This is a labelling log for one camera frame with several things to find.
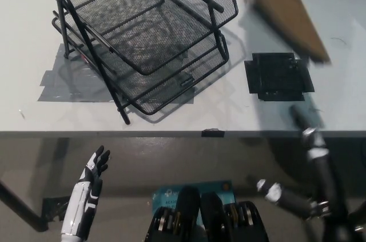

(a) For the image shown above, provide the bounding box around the grey duct tape patch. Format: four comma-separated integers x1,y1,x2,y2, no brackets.
37,43,197,104

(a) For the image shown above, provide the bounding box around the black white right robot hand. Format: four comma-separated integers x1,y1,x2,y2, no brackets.
256,104,366,242

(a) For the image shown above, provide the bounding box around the black tape square patch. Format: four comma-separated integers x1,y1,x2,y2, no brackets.
244,52,316,102

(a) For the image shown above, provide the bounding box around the brown spiral notebook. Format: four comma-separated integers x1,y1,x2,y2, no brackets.
245,0,332,63

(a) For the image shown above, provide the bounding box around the teal router box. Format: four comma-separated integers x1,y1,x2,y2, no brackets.
151,179,237,225

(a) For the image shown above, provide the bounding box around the black diagonal table leg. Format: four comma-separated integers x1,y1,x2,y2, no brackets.
0,180,48,233

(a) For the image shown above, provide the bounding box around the black floor tape patch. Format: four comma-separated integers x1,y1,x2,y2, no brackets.
42,196,72,223

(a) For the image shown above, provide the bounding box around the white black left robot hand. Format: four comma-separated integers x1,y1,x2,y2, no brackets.
61,145,112,239

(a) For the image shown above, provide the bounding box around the black mesh two-tier file tray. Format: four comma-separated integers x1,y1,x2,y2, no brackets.
33,0,240,125

